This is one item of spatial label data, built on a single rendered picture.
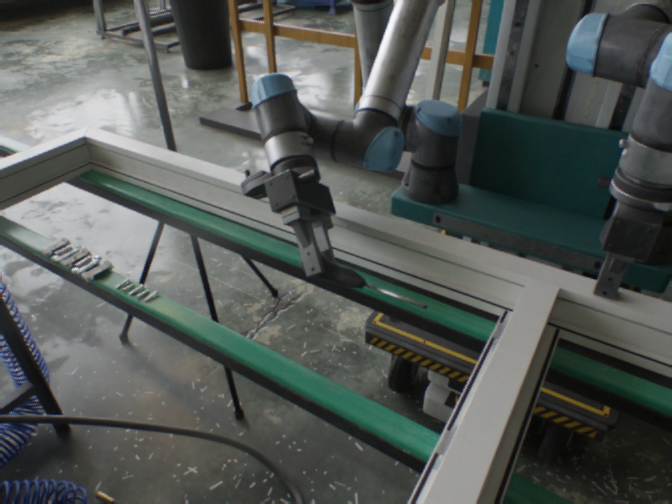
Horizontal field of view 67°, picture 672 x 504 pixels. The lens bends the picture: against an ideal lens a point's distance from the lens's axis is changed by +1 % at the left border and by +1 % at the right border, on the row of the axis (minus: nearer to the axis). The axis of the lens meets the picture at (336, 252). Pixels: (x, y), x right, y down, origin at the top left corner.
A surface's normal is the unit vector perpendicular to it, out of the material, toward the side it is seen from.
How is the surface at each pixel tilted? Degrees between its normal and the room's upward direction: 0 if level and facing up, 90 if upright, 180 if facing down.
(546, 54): 90
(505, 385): 0
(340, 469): 0
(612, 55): 88
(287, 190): 53
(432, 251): 90
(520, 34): 90
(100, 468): 0
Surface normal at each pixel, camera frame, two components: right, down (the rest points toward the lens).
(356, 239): -0.52, 0.51
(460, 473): 0.00, -0.81
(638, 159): -0.89, 0.27
